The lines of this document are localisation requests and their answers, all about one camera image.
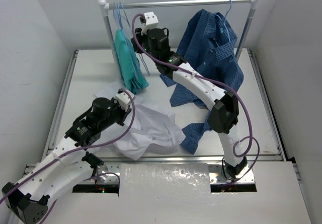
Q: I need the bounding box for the light blue wire hanger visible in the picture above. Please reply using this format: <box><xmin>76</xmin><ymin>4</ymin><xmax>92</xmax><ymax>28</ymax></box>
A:
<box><xmin>119</xmin><ymin>2</ymin><xmax>150</xmax><ymax>76</ymax></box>

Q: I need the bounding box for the white shirt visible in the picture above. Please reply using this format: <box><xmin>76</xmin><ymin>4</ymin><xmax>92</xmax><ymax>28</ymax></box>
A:
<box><xmin>94</xmin><ymin>82</ymin><xmax>185</xmax><ymax>161</ymax></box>

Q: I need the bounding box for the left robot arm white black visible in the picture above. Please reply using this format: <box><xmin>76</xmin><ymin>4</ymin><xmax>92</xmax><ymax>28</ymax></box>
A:
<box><xmin>1</xmin><ymin>93</ymin><xmax>134</xmax><ymax>223</ymax></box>

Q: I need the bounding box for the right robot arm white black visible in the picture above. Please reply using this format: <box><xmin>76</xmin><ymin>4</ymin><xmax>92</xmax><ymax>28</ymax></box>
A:
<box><xmin>131</xmin><ymin>28</ymin><xmax>247</xmax><ymax>180</ymax></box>

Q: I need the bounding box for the light blue hanger with teal garment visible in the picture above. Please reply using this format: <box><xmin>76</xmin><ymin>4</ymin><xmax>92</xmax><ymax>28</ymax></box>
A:
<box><xmin>113</xmin><ymin>2</ymin><xmax>131</xmax><ymax>58</ymax></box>

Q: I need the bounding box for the blue checked shirt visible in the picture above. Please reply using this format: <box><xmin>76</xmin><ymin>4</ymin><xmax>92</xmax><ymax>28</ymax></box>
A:
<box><xmin>160</xmin><ymin>9</ymin><xmax>244</xmax><ymax>154</ymax></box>

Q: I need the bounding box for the light blue hanger under blue shirt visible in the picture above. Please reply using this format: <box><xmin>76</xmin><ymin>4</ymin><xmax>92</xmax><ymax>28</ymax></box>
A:
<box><xmin>215</xmin><ymin>0</ymin><xmax>233</xmax><ymax>47</ymax></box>

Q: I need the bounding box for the teal green garment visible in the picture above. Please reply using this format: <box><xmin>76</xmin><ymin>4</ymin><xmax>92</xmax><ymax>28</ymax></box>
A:
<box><xmin>115</xmin><ymin>29</ymin><xmax>149</xmax><ymax>95</ymax></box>

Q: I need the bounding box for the white and silver clothes rack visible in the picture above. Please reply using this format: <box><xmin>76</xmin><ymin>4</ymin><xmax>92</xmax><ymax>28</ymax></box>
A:
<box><xmin>98</xmin><ymin>0</ymin><xmax>260</xmax><ymax>64</ymax></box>

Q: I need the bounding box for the crinkled white plastic sheet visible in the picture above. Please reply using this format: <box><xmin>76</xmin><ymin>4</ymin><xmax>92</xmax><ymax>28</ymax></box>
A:
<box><xmin>120</xmin><ymin>163</ymin><xmax>210</xmax><ymax>198</ymax></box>

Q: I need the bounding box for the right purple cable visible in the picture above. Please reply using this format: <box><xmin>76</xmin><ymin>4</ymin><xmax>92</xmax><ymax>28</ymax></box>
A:
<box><xmin>130</xmin><ymin>14</ymin><xmax>260</xmax><ymax>187</ymax></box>

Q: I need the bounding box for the purple cable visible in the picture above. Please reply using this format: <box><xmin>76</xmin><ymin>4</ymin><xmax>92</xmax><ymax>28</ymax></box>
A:
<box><xmin>0</xmin><ymin>88</ymin><xmax>138</xmax><ymax>224</ymax></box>
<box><xmin>130</xmin><ymin>14</ymin><xmax>260</xmax><ymax>187</ymax></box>

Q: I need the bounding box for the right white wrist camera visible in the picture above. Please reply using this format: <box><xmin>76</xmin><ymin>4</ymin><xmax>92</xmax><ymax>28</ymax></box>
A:
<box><xmin>139</xmin><ymin>12</ymin><xmax>158</xmax><ymax>35</ymax></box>

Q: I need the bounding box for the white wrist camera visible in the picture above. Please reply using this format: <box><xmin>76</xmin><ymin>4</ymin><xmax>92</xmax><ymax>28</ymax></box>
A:
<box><xmin>139</xmin><ymin>12</ymin><xmax>158</xmax><ymax>35</ymax></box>
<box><xmin>114</xmin><ymin>91</ymin><xmax>135</xmax><ymax>111</ymax></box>

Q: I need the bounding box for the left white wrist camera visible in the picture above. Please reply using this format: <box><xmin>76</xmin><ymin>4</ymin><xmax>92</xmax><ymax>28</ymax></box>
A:
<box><xmin>114</xmin><ymin>91</ymin><xmax>135</xmax><ymax>111</ymax></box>

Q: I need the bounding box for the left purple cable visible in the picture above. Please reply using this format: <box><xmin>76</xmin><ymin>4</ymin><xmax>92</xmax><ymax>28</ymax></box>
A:
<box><xmin>0</xmin><ymin>88</ymin><xmax>138</xmax><ymax>224</ymax></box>

